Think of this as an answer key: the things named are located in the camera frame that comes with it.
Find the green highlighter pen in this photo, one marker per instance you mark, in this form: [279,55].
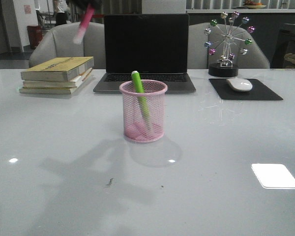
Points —
[138,86]

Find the pink highlighter pen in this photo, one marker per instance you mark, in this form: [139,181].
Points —
[78,38]

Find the pink mesh pen holder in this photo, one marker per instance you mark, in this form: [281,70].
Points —
[134,126]

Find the grey laptop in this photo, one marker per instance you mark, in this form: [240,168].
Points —
[155,45]

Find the middle book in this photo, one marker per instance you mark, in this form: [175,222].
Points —
[74,83]

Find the grey right armchair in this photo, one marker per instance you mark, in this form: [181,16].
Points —
[198,57]

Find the grey armchair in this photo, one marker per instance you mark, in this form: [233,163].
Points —
[198,57]
[58,42]

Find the white computer mouse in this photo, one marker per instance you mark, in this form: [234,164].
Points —
[239,84]

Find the yellow top book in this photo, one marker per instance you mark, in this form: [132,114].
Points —
[61,69]

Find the white cabinet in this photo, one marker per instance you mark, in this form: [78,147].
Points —
[163,6]

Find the black mouse pad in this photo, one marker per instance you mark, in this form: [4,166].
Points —
[259,91]

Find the red barrier belt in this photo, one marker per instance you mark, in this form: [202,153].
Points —
[98,16]

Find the grey left armchair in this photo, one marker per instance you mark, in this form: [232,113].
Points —
[58,42]

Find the ferris wheel desk ornament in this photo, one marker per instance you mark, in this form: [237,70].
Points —
[228,36]

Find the bottom book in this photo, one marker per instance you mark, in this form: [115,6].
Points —
[48,90]

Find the red trash bin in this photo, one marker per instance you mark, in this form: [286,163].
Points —
[35,35]

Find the fruit bowl on counter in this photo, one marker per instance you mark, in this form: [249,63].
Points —
[252,4]

